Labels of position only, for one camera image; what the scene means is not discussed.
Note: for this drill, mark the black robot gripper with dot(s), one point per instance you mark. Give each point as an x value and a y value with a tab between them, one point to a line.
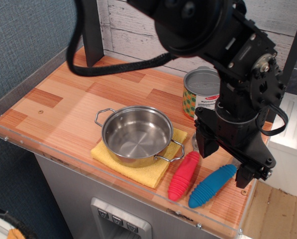
240	138

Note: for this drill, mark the blue handled metal fork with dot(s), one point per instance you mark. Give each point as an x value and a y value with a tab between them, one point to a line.
208	187

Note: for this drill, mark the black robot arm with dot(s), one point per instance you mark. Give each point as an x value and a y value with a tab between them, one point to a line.
250	79

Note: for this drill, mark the white cabinet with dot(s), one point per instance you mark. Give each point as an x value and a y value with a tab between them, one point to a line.
283	147

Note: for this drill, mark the toy food can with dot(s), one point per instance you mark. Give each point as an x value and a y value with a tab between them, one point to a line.
201	89

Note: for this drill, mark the yellow cloth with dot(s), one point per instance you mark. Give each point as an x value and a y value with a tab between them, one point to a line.
149	176

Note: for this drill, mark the stainless steel pot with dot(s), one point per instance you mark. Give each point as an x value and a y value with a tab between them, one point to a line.
138	136

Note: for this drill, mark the silver dispenser panel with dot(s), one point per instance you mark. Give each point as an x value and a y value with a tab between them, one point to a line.
115	223

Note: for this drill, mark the grey toy kitchen cabinet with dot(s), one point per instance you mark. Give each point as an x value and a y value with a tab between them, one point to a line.
73	189

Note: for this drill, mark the orange cloth object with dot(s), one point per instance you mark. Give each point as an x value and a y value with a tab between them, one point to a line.
15	234

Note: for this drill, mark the red handled metal spoon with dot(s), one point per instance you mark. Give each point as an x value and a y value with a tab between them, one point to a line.
183	175

